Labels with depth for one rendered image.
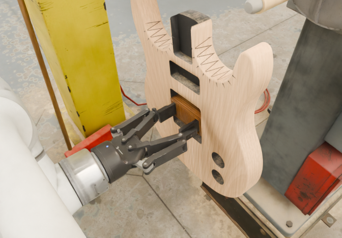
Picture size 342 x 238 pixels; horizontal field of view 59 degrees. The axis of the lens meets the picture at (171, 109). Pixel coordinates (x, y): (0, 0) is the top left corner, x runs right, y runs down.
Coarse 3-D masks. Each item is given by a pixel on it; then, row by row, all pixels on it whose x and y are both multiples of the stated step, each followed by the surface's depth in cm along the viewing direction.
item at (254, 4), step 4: (248, 0) 45; (252, 0) 45; (256, 0) 45; (260, 0) 45; (248, 4) 45; (252, 4) 45; (256, 4) 45; (260, 4) 45; (244, 8) 46; (248, 8) 46; (252, 8) 45; (256, 8) 45; (260, 8) 46; (248, 12) 46; (252, 12) 46; (256, 12) 46
